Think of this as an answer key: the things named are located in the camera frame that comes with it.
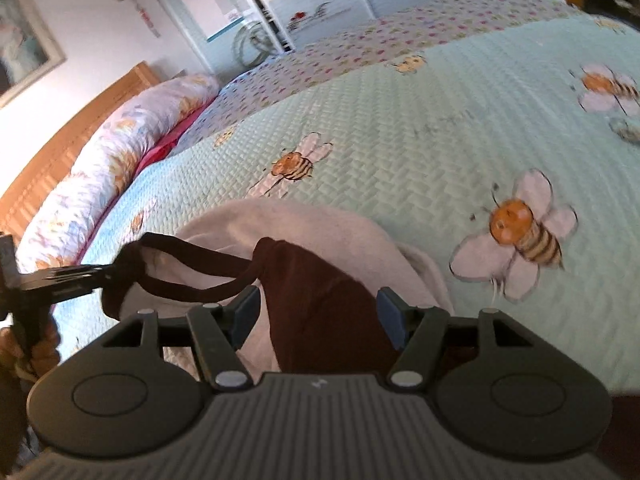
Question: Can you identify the red blanket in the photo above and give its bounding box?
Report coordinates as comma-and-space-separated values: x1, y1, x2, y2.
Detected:
75, 97, 221, 266

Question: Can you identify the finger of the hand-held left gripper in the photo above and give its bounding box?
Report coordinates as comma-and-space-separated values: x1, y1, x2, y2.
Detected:
20, 280, 108, 305
20, 260, 126, 282

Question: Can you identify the person's left forearm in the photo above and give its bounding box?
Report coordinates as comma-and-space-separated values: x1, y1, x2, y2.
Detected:
0, 372, 36, 466

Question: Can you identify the blue bordered chart poster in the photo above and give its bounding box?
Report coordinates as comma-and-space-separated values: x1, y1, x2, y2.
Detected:
174, 0, 246, 43

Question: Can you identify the grey sweatshirt with brown sleeves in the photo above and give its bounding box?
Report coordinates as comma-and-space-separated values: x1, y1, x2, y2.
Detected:
102, 199, 481, 376

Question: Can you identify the person's left hand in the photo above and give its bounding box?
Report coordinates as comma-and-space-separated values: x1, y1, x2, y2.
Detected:
0, 317, 62, 383

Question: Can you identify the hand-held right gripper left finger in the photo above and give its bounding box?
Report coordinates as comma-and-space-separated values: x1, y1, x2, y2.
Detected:
100, 284, 261, 392

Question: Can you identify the red hanging ornament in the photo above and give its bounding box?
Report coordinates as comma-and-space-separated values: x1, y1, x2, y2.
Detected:
131, 0, 161, 40

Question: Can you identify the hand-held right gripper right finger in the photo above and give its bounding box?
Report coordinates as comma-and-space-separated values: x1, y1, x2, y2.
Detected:
376, 287, 533, 390

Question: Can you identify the floral pillow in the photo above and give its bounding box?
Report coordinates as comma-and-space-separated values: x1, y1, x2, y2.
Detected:
15, 74, 221, 273

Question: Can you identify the framed wall photo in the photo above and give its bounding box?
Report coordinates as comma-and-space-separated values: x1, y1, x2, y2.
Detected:
0, 0, 67, 108

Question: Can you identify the heart print bedsheet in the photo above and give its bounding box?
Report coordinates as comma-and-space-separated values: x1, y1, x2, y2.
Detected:
172, 0, 593, 153

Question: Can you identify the wooden headboard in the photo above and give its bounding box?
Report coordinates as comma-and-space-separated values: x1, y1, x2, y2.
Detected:
0, 60, 161, 248

